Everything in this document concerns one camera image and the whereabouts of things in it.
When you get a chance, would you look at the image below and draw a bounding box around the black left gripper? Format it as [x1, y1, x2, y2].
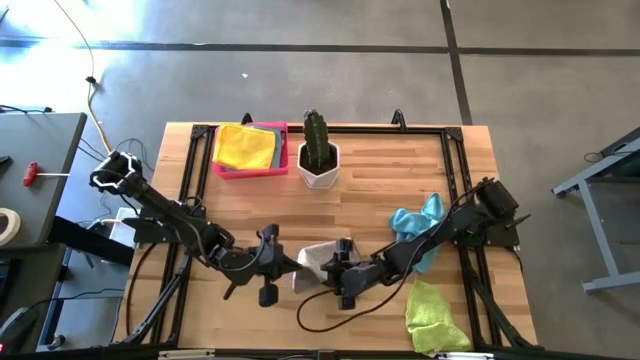
[248, 223, 305, 309]

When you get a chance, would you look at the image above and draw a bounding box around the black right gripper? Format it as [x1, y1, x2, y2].
[320, 238, 389, 310]

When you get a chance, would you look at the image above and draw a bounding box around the grey microfiber towel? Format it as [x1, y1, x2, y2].
[292, 239, 354, 295]

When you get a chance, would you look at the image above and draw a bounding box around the blue microfiber towel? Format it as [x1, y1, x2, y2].
[388, 192, 446, 274]
[249, 125, 284, 170]

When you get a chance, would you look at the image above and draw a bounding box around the pink plastic bin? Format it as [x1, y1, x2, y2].
[212, 121, 290, 180]

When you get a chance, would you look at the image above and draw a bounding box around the green microfiber towel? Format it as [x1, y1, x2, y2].
[404, 278, 473, 357]

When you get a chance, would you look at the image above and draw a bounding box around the yellow microfiber towel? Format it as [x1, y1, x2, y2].
[212, 123, 277, 171]

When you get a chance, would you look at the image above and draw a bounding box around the white faceted planter pot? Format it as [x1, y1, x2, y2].
[296, 141, 341, 190]

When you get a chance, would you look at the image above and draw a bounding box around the green cactus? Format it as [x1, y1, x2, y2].
[303, 108, 332, 171]

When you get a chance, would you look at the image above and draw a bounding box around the black desk foot bar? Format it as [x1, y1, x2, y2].
[49, 214, 136, 266]

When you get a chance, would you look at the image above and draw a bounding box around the dark desk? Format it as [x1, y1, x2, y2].
[0, 244, 66, 354]

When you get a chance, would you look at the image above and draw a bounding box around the beige tape roll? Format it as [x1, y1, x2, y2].
[0, 207, 22, 248]

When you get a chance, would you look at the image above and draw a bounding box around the grey side desk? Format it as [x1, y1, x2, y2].
[0, 112, 89, 251]

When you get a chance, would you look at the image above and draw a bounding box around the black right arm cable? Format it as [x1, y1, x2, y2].
[296, 187, 481, 334]

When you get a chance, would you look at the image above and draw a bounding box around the silver edge bracket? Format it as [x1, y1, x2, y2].
[438, 351, 495, 360]
[158, 349, 216, 360]

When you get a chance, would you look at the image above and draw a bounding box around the black aluminium table frame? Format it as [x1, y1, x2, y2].
[119, 123, 536, 351]

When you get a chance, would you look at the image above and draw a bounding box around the yellow extension cable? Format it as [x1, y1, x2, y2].
[52, 0, 130, 177]

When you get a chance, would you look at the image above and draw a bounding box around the red-handled screwdriver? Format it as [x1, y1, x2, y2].
[22, 160, 70, 188]

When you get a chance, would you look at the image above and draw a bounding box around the blue-grey metal table frame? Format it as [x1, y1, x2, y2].
[552, 127, 640, 294]

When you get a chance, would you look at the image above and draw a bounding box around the black desk cable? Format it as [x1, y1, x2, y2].
[0, 104, 54, 115]

